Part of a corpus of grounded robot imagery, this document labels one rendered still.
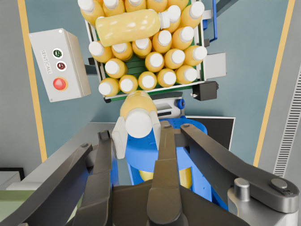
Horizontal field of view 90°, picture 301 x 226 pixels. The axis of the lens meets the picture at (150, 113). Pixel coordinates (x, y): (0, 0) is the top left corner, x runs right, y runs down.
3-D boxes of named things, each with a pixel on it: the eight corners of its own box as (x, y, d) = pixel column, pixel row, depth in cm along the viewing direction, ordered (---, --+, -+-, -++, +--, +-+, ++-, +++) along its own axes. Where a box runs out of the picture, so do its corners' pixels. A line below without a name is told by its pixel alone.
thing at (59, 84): (56, 90, 46) (54, 91, 45) (53, 79, 46) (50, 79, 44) (68, 89, 46) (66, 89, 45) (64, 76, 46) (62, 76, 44)
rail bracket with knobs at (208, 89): (187, 98, 70) (195, 102, 60) (186, 82, 68) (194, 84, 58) (208, 95, 70) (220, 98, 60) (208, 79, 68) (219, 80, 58)
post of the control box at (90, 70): (115, 76, 152) (67, 75, 55) (114, 71, 151) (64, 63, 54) (119, 75, 152) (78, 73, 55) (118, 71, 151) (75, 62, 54)
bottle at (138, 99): (135, 84, 39) (131, 89, 21) (156, 98, 40) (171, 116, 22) (120, 106, 40) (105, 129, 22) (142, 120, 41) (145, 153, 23)
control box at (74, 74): (65, 97, 57) (49, 102, 47) (49, 41, 52) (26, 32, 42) (92, 93, 57) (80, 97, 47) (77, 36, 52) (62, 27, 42)
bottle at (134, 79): (119, 83, 67) (111, 86, 49) (130, 71, 66) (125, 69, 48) (132, 93, 68) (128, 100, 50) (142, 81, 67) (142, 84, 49)
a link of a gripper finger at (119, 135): (124, 158, 16) (117, 159, 16) (127, 134, 23) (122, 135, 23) (118, 132, 15) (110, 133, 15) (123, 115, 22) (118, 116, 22)
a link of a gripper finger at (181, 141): (163, 136, 14) (195, 131, 14) (157, 121, 19) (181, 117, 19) (165, 151, 14) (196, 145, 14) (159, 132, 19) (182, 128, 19)
